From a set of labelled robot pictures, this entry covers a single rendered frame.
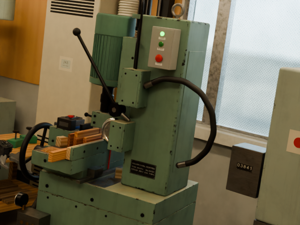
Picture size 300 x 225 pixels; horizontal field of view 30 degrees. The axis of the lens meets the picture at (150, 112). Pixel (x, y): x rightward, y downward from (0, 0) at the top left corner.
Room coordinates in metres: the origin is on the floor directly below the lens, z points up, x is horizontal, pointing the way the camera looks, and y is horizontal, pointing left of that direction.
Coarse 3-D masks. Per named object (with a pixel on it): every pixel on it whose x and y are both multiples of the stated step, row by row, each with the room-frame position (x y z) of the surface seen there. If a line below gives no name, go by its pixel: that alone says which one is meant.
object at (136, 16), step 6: (144, 0) 2.40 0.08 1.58; (150, 0) 2.41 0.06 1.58; (138, 6) 2.41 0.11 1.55; (144, 6) 2.40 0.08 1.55; (150, 6) 2.41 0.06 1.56; (138, 12) 2.41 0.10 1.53; (144, 12) 2.40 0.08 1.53; (150, 12) 2.43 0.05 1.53; (138, 18) 2.39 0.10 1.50; (138, 24) 2.40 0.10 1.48
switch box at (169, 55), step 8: (152, 32) 2.21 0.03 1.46; (160, 32) 2.19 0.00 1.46; (168, 32) 2.18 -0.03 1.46; (176, 32) 2.18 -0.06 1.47; (152, 40) 2.21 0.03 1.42; (160, 40) 2.19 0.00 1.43; (168, 40) 2.17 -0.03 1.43; (176, 40) 2.19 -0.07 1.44; (152, 48) 2.20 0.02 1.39; (168, 48) 2.17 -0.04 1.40; (176, 48) 2.20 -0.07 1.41; (152, 56) 2.20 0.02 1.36; (168, 56) 2.17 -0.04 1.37; (176, 56) 2.21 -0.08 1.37; (152, 64) 2.20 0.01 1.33; (168, 64) 2.17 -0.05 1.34; (176, 64) 2.22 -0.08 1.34
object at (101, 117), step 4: (92, 112) 2.47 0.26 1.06; (96, 112) 2.46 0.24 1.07; (100, 112) 2.46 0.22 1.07; (104, 112) 2.47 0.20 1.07; (108, 112) 2.48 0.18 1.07; (92, 116) 2.47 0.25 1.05; (96, 116) 2.46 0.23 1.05; (100, 116) 2.45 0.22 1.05; (104, 116) 2.44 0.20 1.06; (108, 116) 2.44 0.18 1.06; (92, 120) 2.47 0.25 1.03; (96, 120) 2.46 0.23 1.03; (100, 120) 2.45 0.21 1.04; (104, 120) 2.44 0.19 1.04; (92, 124) 2.47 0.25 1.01; (96, 124) 2.46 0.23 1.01; (100, 124) 2.45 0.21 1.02
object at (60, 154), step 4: (64, 148) 2.24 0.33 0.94; (52, 152) 2.15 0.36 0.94; (56, 152) 2.17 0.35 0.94; (60, 152) 2.19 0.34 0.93; (64, 152) 2.22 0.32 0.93; (52, 156) 2.15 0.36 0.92; (56, 156) 2.17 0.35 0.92; (60, 156) 2.19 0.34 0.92; (64, 156) 2.22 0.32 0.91; (48, 160) 2.15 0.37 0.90; (52, 160) 2.15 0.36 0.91; (56, 160) 2.17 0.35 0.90
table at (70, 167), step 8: (32, 152) 2.30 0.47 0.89; (40, 152) 2.28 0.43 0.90; (104, 152) 2.43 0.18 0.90; (112, 152) 2.49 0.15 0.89; (32, 160) 2.30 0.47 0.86; (40, 160) 2.28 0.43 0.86; (64, 160) 2.23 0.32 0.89; (80, 160) 2.26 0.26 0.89; (88, 160) 2.32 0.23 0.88; (96, 160) 2.38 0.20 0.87; (104, 160) 2.44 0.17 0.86; (112, 160) 2.50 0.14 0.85; (56, 168) 2.24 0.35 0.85; (64, 168) 2.22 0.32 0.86; (72, 168) 2.22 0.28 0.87; (80, 168) 2.27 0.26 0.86
